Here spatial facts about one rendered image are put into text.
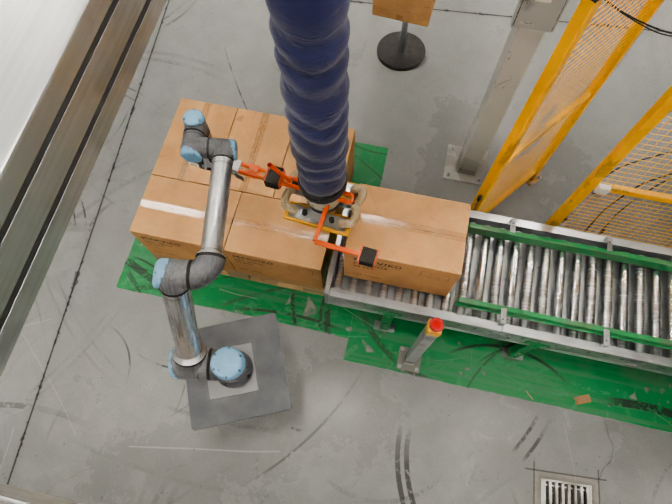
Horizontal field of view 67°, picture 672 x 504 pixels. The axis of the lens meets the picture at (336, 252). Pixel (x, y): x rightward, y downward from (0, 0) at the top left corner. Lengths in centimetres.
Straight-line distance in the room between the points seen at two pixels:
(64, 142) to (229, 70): 405
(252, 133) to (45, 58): 300
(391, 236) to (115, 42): 220
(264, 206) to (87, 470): 195
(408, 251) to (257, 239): 97
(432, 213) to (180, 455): 212
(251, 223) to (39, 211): 269
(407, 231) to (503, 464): 162
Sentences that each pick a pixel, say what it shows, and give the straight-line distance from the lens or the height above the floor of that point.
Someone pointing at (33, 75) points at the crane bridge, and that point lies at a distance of 50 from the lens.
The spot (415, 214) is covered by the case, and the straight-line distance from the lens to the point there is 271.
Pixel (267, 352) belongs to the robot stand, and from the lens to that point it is 269.
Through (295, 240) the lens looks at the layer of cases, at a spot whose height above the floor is 54.
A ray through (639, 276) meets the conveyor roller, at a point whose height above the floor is 55.
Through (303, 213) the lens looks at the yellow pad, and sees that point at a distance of 251.
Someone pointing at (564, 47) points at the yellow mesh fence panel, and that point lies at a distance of 218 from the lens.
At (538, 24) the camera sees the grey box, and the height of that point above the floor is 151.
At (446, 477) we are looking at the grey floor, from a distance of 344.
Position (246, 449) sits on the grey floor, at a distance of 343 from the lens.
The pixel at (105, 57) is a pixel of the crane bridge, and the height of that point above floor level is 300.
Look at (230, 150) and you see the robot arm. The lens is 223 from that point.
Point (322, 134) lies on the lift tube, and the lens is 186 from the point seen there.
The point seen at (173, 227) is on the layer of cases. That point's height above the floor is 54.
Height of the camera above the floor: 338
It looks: 69 degrees down
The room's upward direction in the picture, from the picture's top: 2 degrees counter-clockwise
